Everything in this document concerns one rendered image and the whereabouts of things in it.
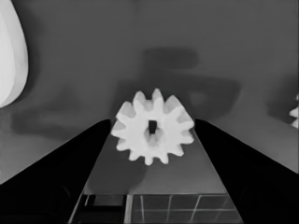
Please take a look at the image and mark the small white toothed gear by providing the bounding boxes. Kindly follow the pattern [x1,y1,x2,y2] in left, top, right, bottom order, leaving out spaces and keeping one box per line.
[110,88,195,166]
[288,92,299,129]

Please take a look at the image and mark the white round carrier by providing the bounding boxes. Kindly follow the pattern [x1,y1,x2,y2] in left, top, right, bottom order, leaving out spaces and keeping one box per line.
[0,0,30,109]

